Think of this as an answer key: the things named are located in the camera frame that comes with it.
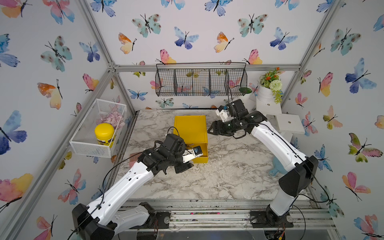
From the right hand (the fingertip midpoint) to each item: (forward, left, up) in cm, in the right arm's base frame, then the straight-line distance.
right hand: (213, 130), depth 76 cm
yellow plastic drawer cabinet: (+3, +10, -4) cm, 11 cm away
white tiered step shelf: (+16, -47, -11) cm, 51 cm away
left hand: (-13, +10, -6) cm, 18 cm away
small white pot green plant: (+40, -23, -5) cm, 46 cm away
